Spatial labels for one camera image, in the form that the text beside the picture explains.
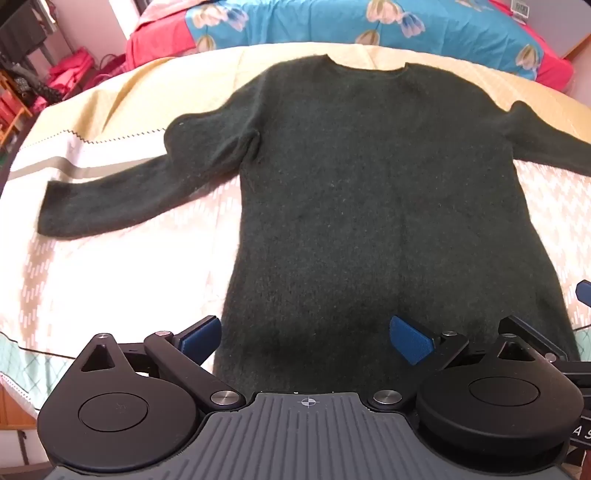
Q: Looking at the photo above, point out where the wooden cabinet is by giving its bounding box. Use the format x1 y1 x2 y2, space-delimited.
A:
0 383 38 432

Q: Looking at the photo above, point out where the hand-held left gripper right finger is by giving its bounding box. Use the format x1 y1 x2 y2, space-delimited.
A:
369 315 550 411

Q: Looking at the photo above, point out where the pink blanket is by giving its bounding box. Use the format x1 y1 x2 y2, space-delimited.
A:
133 0 192 35

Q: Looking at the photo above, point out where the pink basket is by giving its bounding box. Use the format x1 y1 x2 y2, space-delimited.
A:
95 52 127 80

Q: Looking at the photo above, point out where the bed with blue floral sheet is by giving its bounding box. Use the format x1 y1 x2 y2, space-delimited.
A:
126 0 574 95

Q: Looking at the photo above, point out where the blue floral quilt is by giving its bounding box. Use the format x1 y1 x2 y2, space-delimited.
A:
185 0 557 84

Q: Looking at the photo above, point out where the dark green knit sweater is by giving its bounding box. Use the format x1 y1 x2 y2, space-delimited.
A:
38 53 591 395

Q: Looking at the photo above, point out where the light green patterned cloth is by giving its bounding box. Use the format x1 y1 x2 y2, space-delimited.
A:
0 330 70 418

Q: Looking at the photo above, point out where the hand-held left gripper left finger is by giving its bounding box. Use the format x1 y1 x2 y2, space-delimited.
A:
76 315 246 412

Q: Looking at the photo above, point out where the red cloth bag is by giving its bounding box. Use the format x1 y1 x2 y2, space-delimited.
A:
48 46 100 95

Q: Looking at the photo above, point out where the yellow and white patterned cloth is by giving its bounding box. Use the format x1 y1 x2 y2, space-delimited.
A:
0 42 591 365

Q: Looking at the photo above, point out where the grey headboard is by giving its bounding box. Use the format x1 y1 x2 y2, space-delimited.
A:
526 0 591 61

